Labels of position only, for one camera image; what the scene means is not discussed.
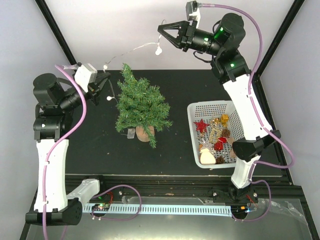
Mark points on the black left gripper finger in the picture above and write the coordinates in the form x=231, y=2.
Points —
x=100, y=87
x=102, y=77

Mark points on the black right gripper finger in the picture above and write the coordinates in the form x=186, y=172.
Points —
x=175, y=41
x=180, y=25

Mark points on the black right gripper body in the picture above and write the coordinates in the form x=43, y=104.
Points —
x=188, y=39

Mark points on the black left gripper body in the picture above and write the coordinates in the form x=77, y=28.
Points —
x=93, y=91

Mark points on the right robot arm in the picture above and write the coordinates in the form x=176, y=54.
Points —
x=233, y=73

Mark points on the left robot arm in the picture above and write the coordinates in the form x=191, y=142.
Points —
x=53, y=119

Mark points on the small green christmas tree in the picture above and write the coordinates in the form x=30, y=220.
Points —
x=141, y=105

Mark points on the brown tree base pot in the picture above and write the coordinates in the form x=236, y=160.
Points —
x=142, y=135

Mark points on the red glitter star ornament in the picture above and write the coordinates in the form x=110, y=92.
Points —
x=201, y=126

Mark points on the gold gift box ornament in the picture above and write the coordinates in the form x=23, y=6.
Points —
x=224, y=120

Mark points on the white perforated plastic basket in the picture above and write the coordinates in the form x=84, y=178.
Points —
x=209, y=110

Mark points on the brown pine cone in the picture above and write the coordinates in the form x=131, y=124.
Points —
x=225, y=133
x=220, y=160

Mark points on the silver star ornament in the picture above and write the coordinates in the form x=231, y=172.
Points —
x=205, y=144

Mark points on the burlap bow ornament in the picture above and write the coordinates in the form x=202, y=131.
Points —
x=232, y=154

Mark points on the wooden snowman ornament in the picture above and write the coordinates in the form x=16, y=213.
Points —
x=206, y=157

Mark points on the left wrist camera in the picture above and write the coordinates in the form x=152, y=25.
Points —
x=85, y=75

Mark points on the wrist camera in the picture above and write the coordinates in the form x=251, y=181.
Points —
x=85, y=75
x=193, y=12

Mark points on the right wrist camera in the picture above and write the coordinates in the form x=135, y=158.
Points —
x=193, y=12

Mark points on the black corner frame post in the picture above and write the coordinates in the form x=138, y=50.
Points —
x=48, y=16

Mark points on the right black corner post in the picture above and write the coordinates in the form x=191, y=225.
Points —
x=284, y=27

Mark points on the white slotted cable duct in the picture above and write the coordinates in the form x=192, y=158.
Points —
x=158, y=209

